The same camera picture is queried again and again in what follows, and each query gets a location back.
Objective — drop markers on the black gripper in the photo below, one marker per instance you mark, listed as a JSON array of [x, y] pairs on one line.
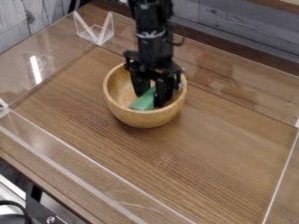
[[150, 63]]

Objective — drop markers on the green rectangular block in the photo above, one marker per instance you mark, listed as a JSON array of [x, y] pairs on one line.
[[144, 103]]

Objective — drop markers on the brown wooden bowl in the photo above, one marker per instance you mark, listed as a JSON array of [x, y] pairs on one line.
[[118, 95]]

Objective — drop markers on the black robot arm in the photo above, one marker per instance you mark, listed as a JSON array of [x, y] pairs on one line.
[[150, 15]]

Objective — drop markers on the clear acrylic corner bracket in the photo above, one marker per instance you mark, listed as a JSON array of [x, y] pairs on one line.
[[94, 34]]

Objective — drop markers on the black table leg mount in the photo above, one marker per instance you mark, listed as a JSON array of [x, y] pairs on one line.
[[40, 215]]

